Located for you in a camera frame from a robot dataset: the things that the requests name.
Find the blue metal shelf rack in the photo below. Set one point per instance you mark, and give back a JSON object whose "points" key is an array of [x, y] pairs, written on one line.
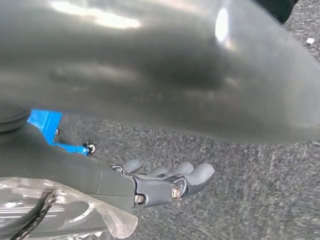
{"points": [[44, 122]]}

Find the white paper scrap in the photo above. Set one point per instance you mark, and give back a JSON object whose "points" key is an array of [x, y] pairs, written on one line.
{"points": [[310, 40]]}

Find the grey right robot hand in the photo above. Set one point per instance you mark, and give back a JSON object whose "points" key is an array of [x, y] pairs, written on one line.
{"points": [[62, 172]]}

